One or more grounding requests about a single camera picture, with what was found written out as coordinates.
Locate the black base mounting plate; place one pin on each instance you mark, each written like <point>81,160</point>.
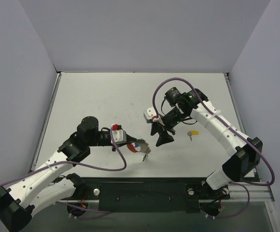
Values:
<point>149,195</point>

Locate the key with yellow tag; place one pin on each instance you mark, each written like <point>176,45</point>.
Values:
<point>191,133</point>

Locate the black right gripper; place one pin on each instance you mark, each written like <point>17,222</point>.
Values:
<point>162,128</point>

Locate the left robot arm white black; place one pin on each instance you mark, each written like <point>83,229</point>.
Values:
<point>26,196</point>

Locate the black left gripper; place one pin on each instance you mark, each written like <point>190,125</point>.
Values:
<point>128,139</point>

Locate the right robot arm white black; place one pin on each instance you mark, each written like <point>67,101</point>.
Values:
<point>242,150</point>

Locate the keyring bunch with coloured tags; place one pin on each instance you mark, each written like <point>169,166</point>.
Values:
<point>140,146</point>

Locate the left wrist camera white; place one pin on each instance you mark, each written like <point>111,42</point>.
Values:
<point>118,134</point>

